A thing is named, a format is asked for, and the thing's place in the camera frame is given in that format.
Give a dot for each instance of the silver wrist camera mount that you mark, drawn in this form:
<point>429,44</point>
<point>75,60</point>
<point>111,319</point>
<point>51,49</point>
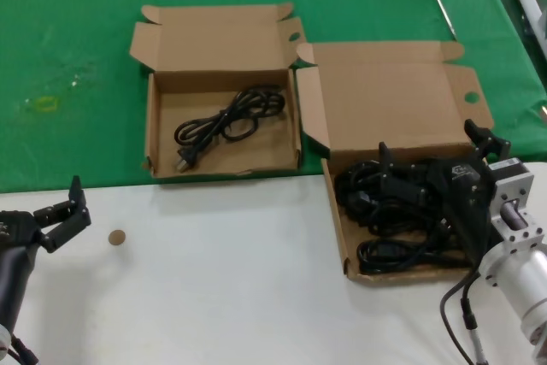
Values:
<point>510,187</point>

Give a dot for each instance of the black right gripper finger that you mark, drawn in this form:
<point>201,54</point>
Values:
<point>401,185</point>
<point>491,143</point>

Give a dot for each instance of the open brown cardboard box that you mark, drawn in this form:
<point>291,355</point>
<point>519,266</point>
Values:
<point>384,91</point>
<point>192,70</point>

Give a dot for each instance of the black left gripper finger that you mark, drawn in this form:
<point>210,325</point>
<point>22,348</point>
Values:
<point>77,211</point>

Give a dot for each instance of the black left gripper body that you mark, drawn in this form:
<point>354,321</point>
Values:
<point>15,232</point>

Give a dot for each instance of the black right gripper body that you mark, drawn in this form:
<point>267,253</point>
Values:
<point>463,194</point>

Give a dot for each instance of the grey metal frame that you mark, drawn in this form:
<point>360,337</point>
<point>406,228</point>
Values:
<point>530,6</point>

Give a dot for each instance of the green table cloth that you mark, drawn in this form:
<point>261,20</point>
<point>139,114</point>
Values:
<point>64,19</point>

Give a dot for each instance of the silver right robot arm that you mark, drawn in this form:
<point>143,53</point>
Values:
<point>521,279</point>

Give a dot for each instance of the round brown cardboard disc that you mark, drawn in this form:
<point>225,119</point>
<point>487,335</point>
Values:
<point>117,237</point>

